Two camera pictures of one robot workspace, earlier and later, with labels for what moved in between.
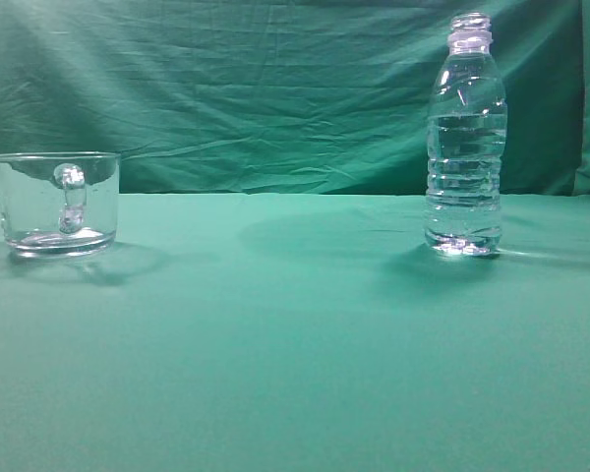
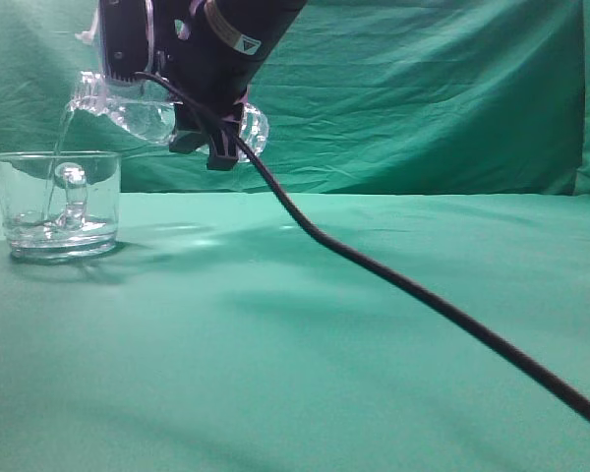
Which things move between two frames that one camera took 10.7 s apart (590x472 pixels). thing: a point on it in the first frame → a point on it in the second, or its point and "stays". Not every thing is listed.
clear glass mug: [58, 205] stays
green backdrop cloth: [327, 97] stays
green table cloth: [299, 332] stays
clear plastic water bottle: [466, 139] → [140, 117]
